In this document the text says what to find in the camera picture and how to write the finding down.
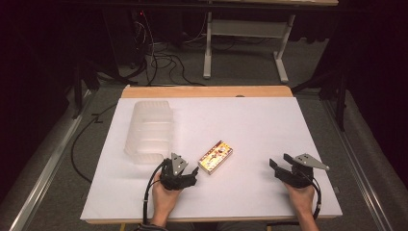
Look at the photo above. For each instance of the yellow and red printed box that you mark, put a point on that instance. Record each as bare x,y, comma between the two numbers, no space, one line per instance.
215,157

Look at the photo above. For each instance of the dark metal stand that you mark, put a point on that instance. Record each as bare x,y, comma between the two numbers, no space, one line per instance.
85,80
333,86

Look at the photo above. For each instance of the white desk frame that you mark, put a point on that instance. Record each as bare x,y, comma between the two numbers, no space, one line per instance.
247,29

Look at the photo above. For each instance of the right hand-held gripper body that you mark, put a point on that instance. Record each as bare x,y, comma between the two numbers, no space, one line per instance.
301,171

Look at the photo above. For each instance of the translucent plastic container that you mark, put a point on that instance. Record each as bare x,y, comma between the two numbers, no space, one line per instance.
149,133

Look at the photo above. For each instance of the person's right hand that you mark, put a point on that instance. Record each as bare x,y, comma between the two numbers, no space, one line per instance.
301,199

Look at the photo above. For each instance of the person's left hand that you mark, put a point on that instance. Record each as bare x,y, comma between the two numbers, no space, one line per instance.
164,200

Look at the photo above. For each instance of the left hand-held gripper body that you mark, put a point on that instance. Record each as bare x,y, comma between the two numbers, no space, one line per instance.
173,176

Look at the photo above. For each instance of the white table cover sheet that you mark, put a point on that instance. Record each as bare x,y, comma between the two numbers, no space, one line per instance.
231,128

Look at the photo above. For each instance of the metal floor rail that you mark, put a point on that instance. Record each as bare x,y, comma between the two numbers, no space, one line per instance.
356,166
48,163

